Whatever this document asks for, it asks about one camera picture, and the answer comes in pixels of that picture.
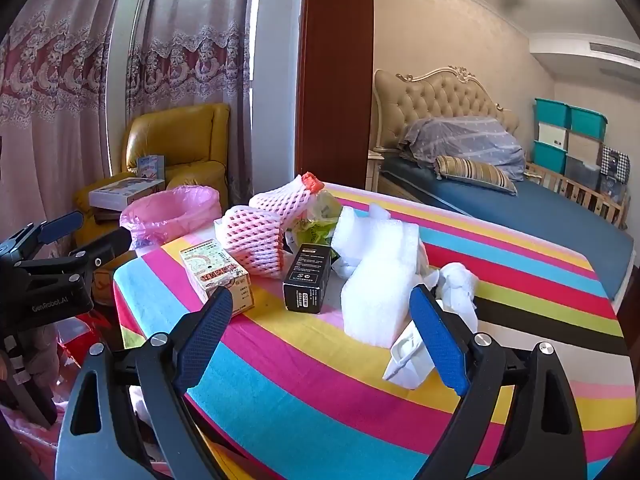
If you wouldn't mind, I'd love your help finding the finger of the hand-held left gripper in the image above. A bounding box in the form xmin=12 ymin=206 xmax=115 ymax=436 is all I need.
xmin=0 ymin=211 xmax=85 ymax=261
xmin=25 ymin=229 xmax=138 ymax=286

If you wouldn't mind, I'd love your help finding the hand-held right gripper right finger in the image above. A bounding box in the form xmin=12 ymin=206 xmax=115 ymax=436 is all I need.
xmin=409 ymin=284 xmax=587 ymax=480

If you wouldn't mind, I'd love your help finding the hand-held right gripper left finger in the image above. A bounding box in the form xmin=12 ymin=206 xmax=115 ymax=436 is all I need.
xmin=54 ymin=286 xmax=236 ymax=480

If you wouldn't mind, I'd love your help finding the white tissue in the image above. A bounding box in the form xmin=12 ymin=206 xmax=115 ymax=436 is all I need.
xmin=432 ymin=261 xmax=481 ymax=333

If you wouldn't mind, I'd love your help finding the pink-bagged trash bin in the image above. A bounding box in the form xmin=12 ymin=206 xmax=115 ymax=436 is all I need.
xmin=119 ymin=185 xmax=223 ymax=251

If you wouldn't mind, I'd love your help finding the white pink printed carton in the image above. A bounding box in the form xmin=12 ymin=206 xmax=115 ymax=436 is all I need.
xmin=180 ymin=238 xmax=255 ymax=318

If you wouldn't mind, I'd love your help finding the pink foam fruit net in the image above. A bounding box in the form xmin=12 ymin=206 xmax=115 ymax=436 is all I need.
xmin=248 ymin=174 xmax=326 ymax=231
xmin=220 ymin=205 xmax=286 ymax=278

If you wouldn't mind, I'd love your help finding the black carton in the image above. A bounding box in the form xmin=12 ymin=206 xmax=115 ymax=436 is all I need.
xmin=282 ymin=243 xmax=333 ymax=315

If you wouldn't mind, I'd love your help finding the green snack bag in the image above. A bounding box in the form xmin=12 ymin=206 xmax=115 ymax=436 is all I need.
xmin=282 ymin=190 xmax=346 ymax=256

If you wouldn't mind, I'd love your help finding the yellow printed bag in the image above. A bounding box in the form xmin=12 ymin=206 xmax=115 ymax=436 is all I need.
xmin=92 ymin=265 xmax=126 ymax=306

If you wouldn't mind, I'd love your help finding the red plastic bag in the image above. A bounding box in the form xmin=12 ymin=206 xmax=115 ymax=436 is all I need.
xmin=55 ymin=310 xmax=126 ymax=401

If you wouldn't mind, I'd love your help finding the flat white puzzle box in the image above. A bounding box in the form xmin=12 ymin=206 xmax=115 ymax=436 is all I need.
xmin=89 ymin=177 xmax=168 ymax=211

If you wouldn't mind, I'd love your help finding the blue picture book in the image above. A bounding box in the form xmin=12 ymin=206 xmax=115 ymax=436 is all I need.
xmin=136 ymin=154 xmax=167 ymax=181

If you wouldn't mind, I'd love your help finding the rainbow striped tablecloth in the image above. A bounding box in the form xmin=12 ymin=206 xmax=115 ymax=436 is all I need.
xmin=112 ymin=182 xmax=628 ymax=480

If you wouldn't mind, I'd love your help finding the pink lace curtain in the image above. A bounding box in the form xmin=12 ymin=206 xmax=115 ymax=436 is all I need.
xmin=125 ymin=0 xmax=263 ymax=201
xmin=0 ymin=0 xmax=151 ymax=261

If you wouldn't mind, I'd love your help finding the yellow leather armchair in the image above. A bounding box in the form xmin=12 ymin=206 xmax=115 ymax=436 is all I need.
xmin=75 ymin=102 xmax=232 ymax=261

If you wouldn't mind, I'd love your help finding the bed with blue sheet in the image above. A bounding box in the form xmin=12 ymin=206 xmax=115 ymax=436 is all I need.
xmin=380 ymin=155 xmax=636 ymax=301

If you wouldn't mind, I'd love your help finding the striped pillow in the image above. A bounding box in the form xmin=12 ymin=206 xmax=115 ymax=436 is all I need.
xmin=434 ymin=155 xmax=519 ymax=196

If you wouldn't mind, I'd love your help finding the cream nightstand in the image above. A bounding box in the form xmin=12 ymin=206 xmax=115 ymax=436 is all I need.
xmin=367 ymin=150 xmax=386 ymax=192

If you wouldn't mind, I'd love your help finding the grey-blue quilt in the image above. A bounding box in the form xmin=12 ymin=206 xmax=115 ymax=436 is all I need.
xmin=398 ymin=115 xmax=527 ymax=182

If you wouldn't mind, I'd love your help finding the stack of storage boxes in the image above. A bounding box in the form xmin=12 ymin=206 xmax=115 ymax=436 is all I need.
xmin=531 ymin=97 xmax=609 ymax=192

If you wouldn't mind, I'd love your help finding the beige tufted headboard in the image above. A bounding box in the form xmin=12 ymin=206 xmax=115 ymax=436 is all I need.
xmin=374 ymin=65 xmax=521 ymax=153

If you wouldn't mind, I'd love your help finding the black white checkered bag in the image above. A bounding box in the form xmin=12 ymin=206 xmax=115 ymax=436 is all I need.
xmin=599 ymin=145 xmax=632 ymax=183

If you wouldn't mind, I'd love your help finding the air conditioner vent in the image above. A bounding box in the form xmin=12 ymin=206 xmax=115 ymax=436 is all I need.
xmin=590 ymin=40 xmax=640 ymax=62

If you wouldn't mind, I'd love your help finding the wooden crib rail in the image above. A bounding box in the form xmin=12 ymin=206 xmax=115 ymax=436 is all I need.
xmin=525 ymin=160 xmax=632 ymax=231

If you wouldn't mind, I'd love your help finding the brown wooden door frame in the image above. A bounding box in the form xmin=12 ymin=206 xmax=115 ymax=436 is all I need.
xmin=295 ymin=0 xmax=376 ymax=192

